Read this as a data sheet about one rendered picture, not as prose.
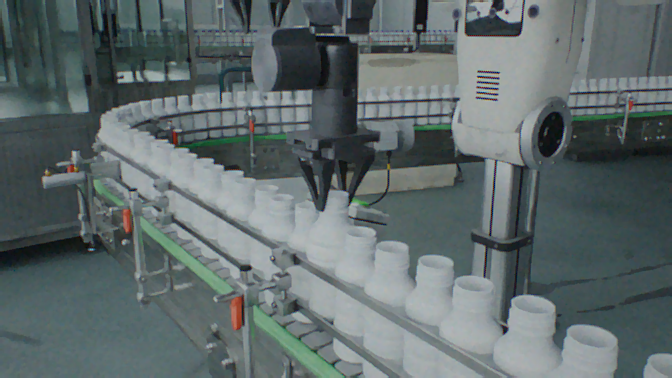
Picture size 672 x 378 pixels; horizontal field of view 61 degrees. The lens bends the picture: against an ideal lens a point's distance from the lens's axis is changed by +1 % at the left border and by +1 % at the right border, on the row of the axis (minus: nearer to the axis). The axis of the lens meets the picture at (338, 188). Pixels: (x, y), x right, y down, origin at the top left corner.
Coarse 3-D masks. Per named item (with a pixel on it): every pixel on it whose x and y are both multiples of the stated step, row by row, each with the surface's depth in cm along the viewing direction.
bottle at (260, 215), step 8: (256, 192) 85; (264, 192) 84; (272, 192) 84; (256, 200) 85; (264, 200) 84; (256, 208) 86; (264, 208) 85; (248, 216) 87; (256, 216) 85; (264, 216) 85; (248, 224) 86; (256, 224) 85; (264, 224) 84; (256, 248) 86; (256, 256) 86; (256, 264) 87
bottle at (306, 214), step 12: (300, 204) 78; (312, 204) 78; (300, 216) 76; (312, 216) 76; (300, 228) 76; (288, 240) 77; (300, 240) 76; (300, 252) 76; (300, 276) 77; (300, 288) 77; (300, 300) 77
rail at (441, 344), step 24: (144, 168) 120; (216, 216) 93; (264, 240) 80; (240, 264) 88; (312, 264) 71; (312, 312) 73; (384, 312) 60; (336, 336) 69; (432, 336) 54; (456, 360) 52; (480, 360) 50
